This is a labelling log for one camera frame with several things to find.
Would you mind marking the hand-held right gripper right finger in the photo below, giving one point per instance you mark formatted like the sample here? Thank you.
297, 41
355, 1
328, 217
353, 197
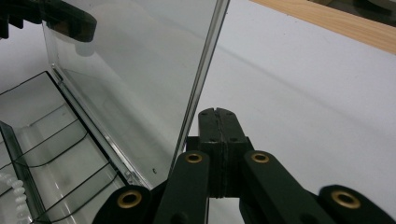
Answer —
232, 149

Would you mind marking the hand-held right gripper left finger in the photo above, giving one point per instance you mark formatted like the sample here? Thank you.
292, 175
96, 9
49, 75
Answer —
213, 149

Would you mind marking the clear plastic compartment box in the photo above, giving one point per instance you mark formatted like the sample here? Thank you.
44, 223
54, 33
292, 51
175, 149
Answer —
124, 93

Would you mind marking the white board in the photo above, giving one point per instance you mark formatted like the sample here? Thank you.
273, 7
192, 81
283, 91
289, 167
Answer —
295, 109

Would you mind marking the wooden table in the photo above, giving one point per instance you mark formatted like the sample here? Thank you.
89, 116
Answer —
342, 26

